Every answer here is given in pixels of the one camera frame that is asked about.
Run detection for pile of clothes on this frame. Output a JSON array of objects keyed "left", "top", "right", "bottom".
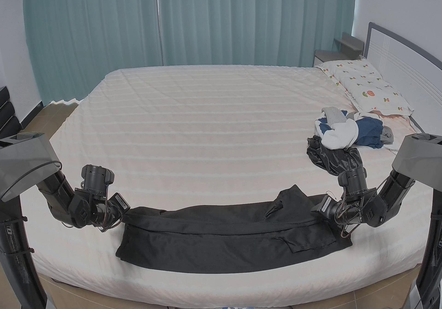
[{"left": 314, "top": 106, "right": 396, "bottom": 151}]

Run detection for blue-green curtain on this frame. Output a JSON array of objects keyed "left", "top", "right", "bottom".
[
  {"left": 157, "top": 0, "right": 357, "bottom": 66},
  {"left": 22, "top": 0, "right": 164, "bottom": 105}
]

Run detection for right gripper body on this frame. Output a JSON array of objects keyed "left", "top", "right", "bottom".
[{"left": 321, "top": 201, "right": 350, "bottom": 227}]

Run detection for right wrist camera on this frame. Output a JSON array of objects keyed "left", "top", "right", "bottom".
[{"left": 311, "top": 195, "right": 334, "bottom": 214}]

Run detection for black shiny garment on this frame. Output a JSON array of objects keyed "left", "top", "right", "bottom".
[{"left": 307, "top": 135, "right": 363, "bottom": 177}]

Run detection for grey bedside table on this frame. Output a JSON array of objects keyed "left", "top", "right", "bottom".
[{"left": 314, "top": 32, "right": 364, "bottom": 66}]

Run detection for black cable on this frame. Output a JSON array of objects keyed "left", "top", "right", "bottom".
[{"left": 340, "top": 218, "right": 363, "bottom": 237}]

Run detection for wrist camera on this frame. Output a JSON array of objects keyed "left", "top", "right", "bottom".
[
  {"left": 113, "top": 192, "right": 131, "bottom": 213},
  {"left": 311, "top": 195, "right": 334, "bottom": 214}
]

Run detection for bed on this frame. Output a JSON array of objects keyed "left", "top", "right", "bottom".
[{"left": 21, "top": 21, "right": 442, "bottom": 305}]

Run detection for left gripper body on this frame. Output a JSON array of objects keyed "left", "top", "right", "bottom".
[{"left": 94, "top": 201, "right": 125, "bottom": 230}]

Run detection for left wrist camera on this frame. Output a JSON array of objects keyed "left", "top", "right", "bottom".
[{"left": 113, "top": 192, "right": 131, "bottom": 213}]

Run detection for black T-shirt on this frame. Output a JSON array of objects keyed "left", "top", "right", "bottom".
[{"left": 116, "top": 184, "right": 353, "bottom": 274}]

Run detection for white printed pillow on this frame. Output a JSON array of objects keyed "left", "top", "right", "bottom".
[{"left": 315, "top": 57, "right": 414, "bottom": 115}]

